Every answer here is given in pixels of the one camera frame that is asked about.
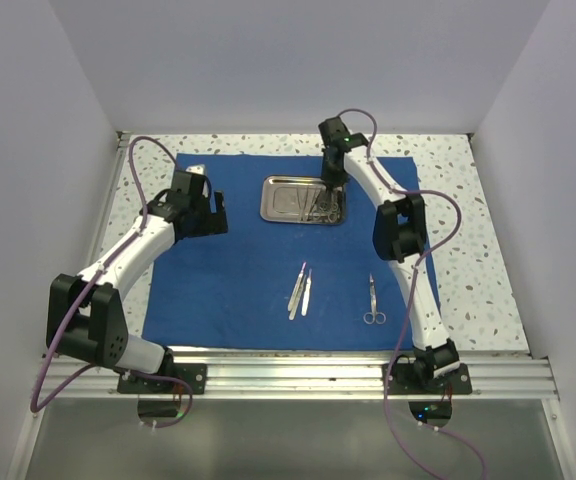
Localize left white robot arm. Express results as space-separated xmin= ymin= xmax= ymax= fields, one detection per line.
xmin=46 ymin=164 xmax=228 ymax=393

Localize white handled scalpel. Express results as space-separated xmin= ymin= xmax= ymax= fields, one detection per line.
xmin=300 ymin=269 xmax=312 ymax=317

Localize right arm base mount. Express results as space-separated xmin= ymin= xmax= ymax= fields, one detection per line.
xmin=381 ymin=353 xmax=473 ymax=396

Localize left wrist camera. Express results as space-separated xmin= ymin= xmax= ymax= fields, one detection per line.
xmin=186 ymin=164 xmax=207 ymax=176

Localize steel forceps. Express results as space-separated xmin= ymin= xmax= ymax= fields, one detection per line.
xmin=299 ymin=187 xmax=315 ymax=223

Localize blue surgical cloth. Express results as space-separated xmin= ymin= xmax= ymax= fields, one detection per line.
xmin=143 ymin=154 xmax=412 ymax=351

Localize steel scalpel handle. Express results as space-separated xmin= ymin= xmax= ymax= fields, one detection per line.
xmin=287 ymin=262 xmax=307 ymax=321

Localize steel instrument tray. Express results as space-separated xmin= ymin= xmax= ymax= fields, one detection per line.
xmin=260 ymin=175 xmax=346 ymax=226

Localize steel tweezers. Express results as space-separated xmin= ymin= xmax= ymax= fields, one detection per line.
xmin=306 ymin=189 xmax=321 ymax=221

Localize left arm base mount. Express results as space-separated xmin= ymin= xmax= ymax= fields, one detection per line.
xmin=117 ymin=363 xmax=208 ymax=395

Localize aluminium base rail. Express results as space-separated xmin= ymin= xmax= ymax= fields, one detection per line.
xmin=32 ymin=349 xmax=559 ymax=401

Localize steel surgical scissors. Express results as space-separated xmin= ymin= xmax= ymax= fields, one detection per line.
xmin=363 ymin=274 xmax=387 ymax=325

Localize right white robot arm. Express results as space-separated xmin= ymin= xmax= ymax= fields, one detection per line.
xmin=318 ymin=116 xmax=460 ymax=393

